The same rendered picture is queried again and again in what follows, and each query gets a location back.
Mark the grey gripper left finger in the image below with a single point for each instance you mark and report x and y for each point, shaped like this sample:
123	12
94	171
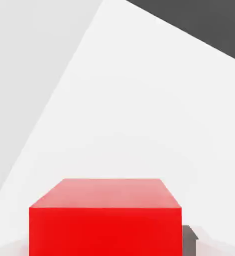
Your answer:
17	251

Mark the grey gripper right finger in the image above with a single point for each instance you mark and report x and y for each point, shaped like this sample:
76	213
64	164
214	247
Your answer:
188	244

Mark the small red cube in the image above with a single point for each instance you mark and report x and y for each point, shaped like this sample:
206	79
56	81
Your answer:
105	232

